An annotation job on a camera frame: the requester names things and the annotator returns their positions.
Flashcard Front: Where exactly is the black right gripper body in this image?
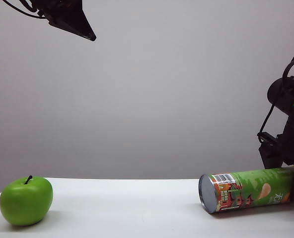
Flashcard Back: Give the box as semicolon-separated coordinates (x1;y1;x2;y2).
276;116;294;172

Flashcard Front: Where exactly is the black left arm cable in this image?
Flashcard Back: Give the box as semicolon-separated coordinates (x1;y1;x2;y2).
2;0;46;19

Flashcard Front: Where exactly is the green apple with dark stem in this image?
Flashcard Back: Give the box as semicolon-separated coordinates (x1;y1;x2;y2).
0;175;54;227

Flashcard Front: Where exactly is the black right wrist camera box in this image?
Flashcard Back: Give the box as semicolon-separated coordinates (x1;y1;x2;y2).
257;132;285;170

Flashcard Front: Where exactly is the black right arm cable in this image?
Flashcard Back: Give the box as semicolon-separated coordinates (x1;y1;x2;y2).
257;39;294;143

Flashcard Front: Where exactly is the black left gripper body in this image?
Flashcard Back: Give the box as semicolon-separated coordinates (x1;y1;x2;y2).
29;0;54;18

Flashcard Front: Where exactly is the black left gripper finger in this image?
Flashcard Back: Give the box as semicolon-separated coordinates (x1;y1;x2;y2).
47;0;96;38
48;19;97;42

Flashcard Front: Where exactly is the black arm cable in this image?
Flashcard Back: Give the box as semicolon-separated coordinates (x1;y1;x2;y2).
2;0;46;19
257;39;294;143

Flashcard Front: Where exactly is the green Lay's chips can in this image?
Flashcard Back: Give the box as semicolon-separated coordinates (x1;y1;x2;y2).
198;166;294;214

